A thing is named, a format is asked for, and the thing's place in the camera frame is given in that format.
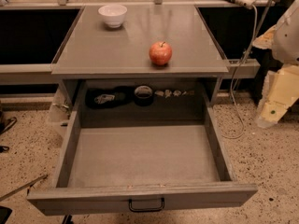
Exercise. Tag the small pale crumpled items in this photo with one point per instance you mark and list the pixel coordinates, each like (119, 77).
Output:
(173, 93)

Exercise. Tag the white ceramic bowl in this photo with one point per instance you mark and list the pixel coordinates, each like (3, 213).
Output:
(113, 15)

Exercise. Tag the red apple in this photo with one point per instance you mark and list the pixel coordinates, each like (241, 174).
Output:
(160, 53)

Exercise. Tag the grey open top drawer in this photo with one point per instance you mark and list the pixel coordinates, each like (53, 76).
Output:
(171, 149)

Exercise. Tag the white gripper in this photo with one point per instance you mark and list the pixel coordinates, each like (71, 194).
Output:
(287, 40)

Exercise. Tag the black drawer handle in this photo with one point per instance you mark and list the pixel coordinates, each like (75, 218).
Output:
(146, 206)

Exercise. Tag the grey cabinet with flat top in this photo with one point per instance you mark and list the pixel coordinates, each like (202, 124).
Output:
(93, 51)

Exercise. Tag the black round cup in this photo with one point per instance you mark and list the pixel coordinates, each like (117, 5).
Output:
(143, 95)

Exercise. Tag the black cloth bundle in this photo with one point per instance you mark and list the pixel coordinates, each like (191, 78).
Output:
(108, 98)

